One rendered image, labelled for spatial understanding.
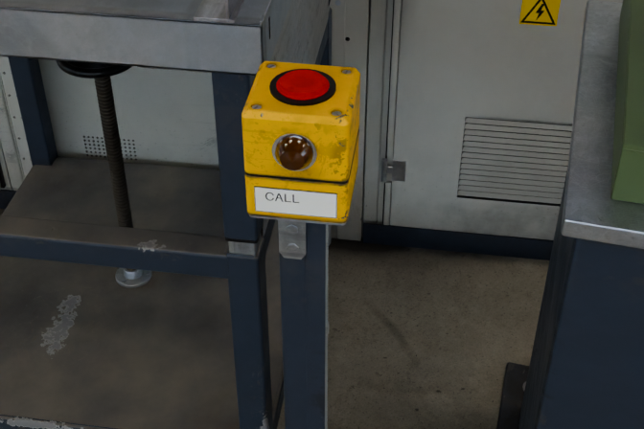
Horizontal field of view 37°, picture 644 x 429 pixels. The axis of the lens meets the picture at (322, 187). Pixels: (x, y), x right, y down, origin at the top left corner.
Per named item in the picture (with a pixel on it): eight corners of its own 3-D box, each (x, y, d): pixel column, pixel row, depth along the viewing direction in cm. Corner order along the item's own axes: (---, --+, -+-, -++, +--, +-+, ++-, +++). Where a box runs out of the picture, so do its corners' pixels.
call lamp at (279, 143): (314, 182, 72) (314, 145, 69) (269, 178, 72) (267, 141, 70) (317, 171, 73) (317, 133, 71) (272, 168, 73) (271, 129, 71)
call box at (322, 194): (346, 229, 76) (349, 120, 69) (245, 219, 76) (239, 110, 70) (358, 168, 82) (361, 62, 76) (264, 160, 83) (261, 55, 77)
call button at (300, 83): (325, 115, 72) (325, 97, 71) (272, 111, 72) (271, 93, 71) (333, 87, 75) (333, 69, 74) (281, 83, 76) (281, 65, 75)
